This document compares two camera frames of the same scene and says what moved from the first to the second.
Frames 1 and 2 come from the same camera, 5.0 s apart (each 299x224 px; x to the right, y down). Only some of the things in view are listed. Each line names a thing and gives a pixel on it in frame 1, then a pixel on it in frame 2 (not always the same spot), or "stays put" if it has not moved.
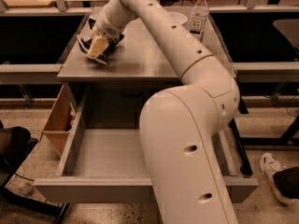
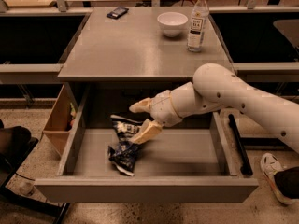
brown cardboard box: [60, 120] stays put
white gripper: [105, 31] -> [163, 108]
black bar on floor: [246, 167] stays put
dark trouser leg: [287, 181] stays put
